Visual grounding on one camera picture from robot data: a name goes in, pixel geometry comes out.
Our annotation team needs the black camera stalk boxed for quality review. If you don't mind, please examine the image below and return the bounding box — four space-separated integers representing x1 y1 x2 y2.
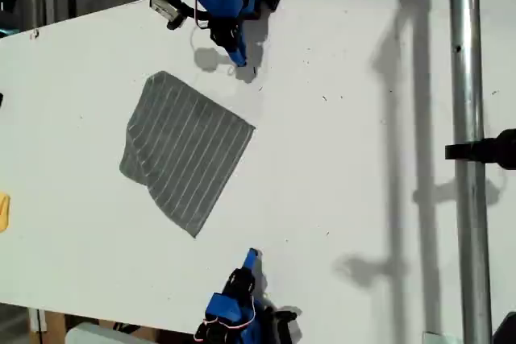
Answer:
183 1 213 30

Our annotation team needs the black rounded object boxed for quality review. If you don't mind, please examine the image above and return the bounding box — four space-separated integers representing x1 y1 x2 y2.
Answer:
492 311 516 344

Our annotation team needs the steel post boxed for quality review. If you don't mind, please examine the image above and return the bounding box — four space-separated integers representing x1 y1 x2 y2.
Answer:
447 0 495 344

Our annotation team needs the black post clamp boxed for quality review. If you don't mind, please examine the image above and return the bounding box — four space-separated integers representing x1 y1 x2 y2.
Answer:
444 128 516 171

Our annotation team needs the yellow object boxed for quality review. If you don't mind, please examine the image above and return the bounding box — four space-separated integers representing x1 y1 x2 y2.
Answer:
0 193 11 234

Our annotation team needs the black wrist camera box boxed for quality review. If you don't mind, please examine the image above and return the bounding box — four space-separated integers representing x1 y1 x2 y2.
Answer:
149 0 190 31
275 308 302 344

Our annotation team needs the wooden table leg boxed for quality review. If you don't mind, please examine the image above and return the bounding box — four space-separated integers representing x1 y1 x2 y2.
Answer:
42 310 68 344

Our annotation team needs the white box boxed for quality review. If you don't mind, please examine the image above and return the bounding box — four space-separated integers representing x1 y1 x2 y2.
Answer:
64 321 158 344

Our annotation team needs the grey striped towel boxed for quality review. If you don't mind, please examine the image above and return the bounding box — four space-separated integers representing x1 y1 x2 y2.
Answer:
119 70 257 239

